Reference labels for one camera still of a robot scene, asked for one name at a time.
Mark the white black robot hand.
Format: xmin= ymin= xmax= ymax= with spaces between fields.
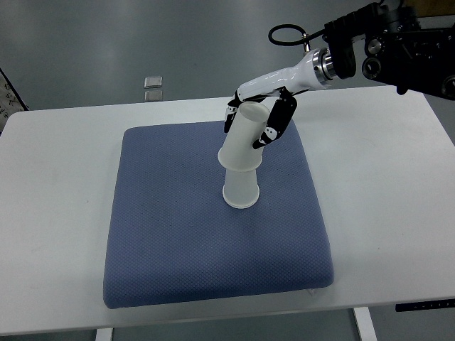
xmin=224 ymin=48 xmax=336 ymax=149

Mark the white paper cup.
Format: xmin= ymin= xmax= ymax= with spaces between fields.
xmin=223 ymin=169 xmax=259 ymax=209
xmin=218 ymin=102 xmax=269 ymax=173

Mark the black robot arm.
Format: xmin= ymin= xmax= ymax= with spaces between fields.
xmin=323 ymin=3 xmax=454 ymax=100

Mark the cardboard box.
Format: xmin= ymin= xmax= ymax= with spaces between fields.
xmin=414 ymin=0 xmax=454 ymax=17

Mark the white paper cup on cushion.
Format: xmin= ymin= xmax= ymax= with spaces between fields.
xmin=223 ymin=169 xmax=259 ymax=209

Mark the upper metal floor plate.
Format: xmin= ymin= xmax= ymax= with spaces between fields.
xmin=144 ymin=76 xmax=163 ymax=89

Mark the metal floor plate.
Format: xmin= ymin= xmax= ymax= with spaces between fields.
xmin=144 ymin=76 xmax=163 ymax=89
xmin=144 ymin=90 xmax=164 ymax=102

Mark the lower metal floor plate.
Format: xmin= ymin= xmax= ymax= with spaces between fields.
xmin=144 ymin=90 xmax=164 ymax=102

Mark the blue fabric cushion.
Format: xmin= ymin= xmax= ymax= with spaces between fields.
xmin=103 ymin=121 xmax=334 ymax=309

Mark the white right table leg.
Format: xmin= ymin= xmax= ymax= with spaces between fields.
xmin=353 ymin=307 xmax=378 ymax=341

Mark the white table leg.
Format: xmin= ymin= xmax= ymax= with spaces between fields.
xmin=95 ymin=328 xmax=114 ymax=341
xmin=353 ymin=307 xmax=378 ymax=341

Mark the black table control panel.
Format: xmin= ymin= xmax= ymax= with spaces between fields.
xmin=395 ymin=298 xmax=455 ymax=313

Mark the patterned object at left edge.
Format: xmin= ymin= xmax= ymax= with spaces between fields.
xmin=1 ymin=70 xmax=29 ymax=126

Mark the white left table leg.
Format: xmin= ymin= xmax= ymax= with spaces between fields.
xmin=95 ymin=328 xmax=114 ymax=341

